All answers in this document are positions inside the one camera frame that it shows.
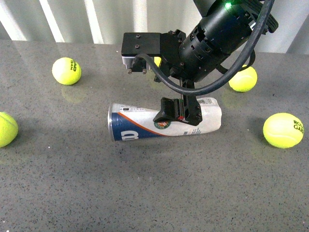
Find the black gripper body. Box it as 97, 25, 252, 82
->
154, 30, 195, 91

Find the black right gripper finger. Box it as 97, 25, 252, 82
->
181, 94, 202, 126

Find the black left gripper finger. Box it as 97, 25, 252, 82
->
153, 97, 181, 122

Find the white blue tennis ball can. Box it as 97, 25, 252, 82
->
108, 97, 222, 141

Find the plain yellow tennis ball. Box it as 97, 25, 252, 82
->
228, 67, 258, 92

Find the tennis ball with Team print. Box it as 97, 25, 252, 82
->
52, 57, 82, 85

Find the tennis ball far left edge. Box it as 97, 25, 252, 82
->
0, 112, 18, 147

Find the far centre Roland Garros ball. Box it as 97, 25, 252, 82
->
154, 57, 162, 67

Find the roland garros ball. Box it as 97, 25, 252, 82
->
263, 113, 305, 148
154, 57, 162, 67

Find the near right Roland Garros ball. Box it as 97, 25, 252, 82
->
263, 113, 305, 148

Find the white pleated curtain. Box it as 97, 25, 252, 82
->
0, 0, 309, 54

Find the thick black cable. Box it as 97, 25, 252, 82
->
133, 0, 276, 96

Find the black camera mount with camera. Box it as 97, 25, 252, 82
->
121, 32, 161, 74

